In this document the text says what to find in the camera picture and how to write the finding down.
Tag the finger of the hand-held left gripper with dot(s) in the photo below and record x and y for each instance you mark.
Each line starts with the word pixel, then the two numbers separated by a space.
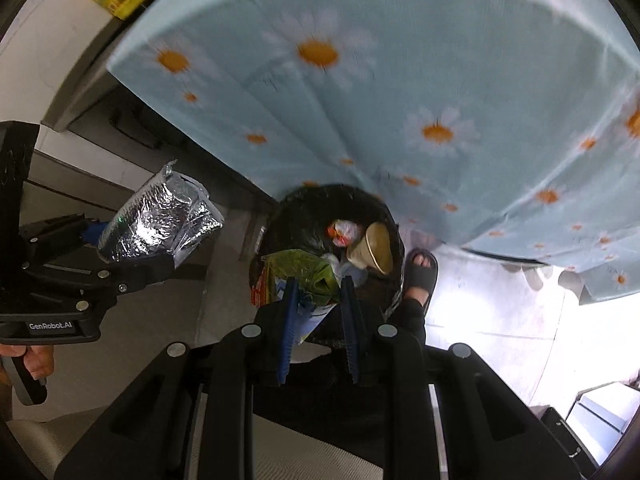
pixel 137 276
pixel 90 233

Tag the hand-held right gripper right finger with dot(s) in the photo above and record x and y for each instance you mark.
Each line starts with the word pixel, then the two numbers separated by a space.
pixel 350 332

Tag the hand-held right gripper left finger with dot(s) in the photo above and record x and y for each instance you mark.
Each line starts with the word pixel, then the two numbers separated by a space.
pixel 289 332

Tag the red snack packet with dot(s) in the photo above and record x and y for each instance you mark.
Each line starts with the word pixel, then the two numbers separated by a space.
pixel 258 289

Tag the green snack packet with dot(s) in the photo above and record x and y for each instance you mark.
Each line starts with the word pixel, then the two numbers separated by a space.
pixel 300 271

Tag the silver foil bag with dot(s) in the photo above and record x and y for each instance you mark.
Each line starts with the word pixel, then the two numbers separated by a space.
pixel 160 217

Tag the beige paper cup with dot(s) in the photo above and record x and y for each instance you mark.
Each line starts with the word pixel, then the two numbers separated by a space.
pixel 376 251

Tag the pink paper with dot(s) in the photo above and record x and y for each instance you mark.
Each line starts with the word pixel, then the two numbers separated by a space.
pixel 342 232

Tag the black lined waste bin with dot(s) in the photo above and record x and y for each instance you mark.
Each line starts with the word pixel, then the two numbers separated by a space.
pixel 300 220

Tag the person's left hand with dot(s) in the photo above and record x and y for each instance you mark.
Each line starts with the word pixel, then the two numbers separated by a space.
pixel 39 362

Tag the grey kitchen cabinet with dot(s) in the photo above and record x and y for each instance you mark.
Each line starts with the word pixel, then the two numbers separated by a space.
pixel 65 180

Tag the person's leg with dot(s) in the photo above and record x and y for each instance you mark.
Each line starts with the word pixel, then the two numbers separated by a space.
pixel 411 322

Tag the person's foot in sandal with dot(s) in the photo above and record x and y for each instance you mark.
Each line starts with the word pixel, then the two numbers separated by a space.
pixel 421 272

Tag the blue daisy print tablecloth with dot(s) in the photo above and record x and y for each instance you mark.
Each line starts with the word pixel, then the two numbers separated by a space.
pixel 400 85

